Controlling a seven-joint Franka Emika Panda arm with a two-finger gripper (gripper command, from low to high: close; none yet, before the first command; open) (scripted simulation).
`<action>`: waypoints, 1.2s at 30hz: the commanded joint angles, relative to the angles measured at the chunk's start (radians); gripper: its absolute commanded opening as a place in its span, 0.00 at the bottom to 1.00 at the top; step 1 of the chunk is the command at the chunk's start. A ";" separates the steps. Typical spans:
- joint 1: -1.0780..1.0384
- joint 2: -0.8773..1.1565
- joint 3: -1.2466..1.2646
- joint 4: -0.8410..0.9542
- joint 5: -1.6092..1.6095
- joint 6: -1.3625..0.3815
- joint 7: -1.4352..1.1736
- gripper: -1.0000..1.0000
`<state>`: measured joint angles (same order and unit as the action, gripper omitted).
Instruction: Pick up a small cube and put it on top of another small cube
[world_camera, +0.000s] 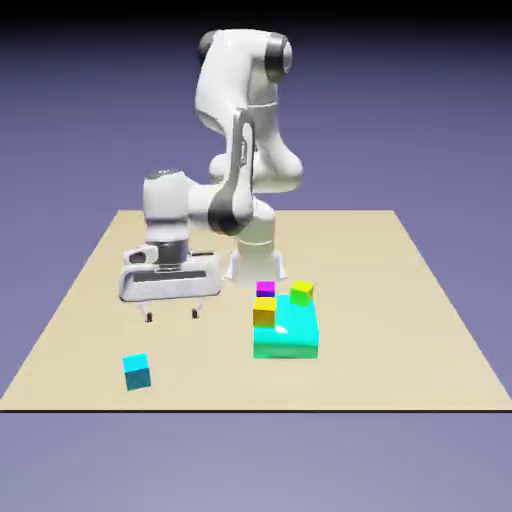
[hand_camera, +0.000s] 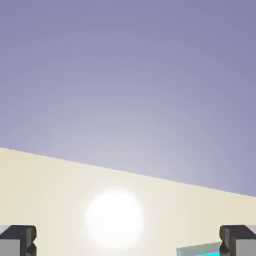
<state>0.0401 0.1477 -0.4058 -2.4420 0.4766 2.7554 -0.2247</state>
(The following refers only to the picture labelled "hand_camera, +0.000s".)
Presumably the small cyan cube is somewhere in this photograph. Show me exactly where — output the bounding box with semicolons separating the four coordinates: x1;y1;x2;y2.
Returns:
176;241;222;256

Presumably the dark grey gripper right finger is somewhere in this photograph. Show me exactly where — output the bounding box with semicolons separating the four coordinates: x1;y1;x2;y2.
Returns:
219;224;256;256

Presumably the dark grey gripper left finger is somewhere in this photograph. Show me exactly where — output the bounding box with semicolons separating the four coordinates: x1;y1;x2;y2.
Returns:
0;224;38;256

